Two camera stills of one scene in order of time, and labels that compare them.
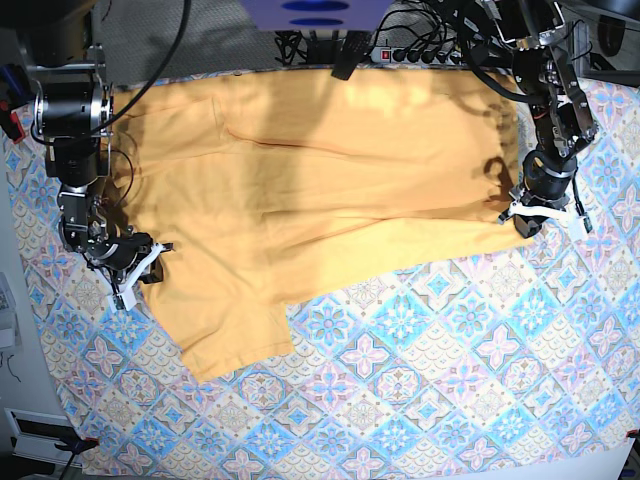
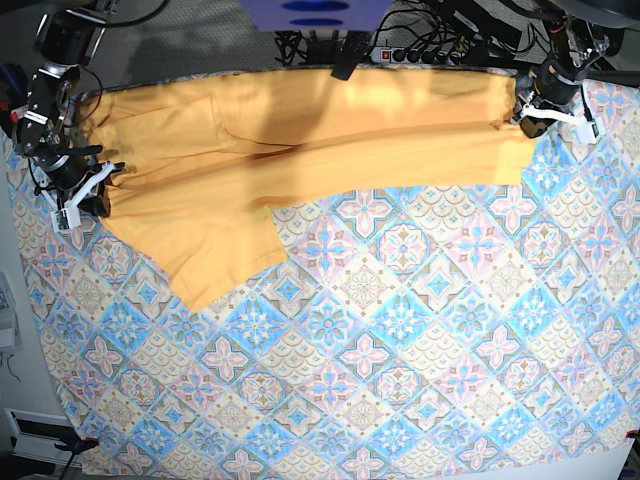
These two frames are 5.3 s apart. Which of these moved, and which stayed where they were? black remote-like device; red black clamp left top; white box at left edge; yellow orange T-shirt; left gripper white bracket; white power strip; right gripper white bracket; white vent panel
Moved: yellow orange T-shirt; left gripper white bracket; right gripper white bracket
Stayed: white vent panel; red black clamp left top; white power strip; black remote-like device; white box at left edge
